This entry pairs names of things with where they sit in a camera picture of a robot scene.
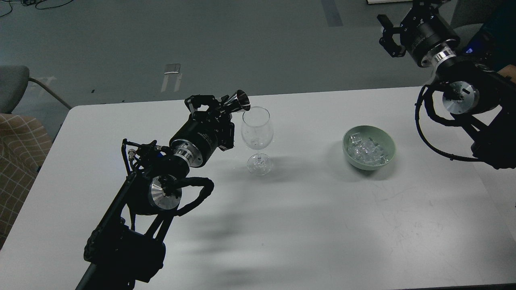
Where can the steel cocktail jigger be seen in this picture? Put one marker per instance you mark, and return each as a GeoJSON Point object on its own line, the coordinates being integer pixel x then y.
{"type": "Point", "coordinates": [242, 102]}

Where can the person in dark clothes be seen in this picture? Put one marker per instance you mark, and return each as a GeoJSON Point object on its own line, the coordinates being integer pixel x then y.
{"type": "Point", "coordinates": [495, 43]}

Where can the clear wine glass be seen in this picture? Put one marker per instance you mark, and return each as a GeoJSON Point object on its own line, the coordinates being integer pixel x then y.
{"type": "Point", "coordinates": [257, 133]}

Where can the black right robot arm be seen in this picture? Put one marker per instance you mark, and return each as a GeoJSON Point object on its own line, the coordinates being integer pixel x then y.
{"type": "Point", "coordinates": [464, 91]}

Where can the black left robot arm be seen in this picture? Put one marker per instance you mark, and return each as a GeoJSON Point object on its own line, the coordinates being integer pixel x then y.
{"type": "Point", "coordinates": [128, 243]}

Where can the clear ice cubes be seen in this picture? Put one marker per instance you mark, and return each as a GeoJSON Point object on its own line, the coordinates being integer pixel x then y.
{"type": "Point", "coordinates": [367, 151]}

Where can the grey chair left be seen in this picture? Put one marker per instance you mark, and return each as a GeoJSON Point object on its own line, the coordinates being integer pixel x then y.
{"type": "Point", "coordinates": [14, 80]}

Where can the checkered beige cushion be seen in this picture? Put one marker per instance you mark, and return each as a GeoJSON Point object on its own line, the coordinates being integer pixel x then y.
{"type": "Point", "coordinates": [24, 145]}

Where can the green bowl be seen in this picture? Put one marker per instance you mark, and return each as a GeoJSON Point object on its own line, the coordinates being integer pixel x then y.
{"type": "Point", "coordinates": [375, 133]}

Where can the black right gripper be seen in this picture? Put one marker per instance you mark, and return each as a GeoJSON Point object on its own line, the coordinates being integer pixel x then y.
{"type": "Point", "coordinates": [422, 30]}

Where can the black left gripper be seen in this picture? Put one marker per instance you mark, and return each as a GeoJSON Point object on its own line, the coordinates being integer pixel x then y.
{"type": "Point", "coordinates": [204, 132]}

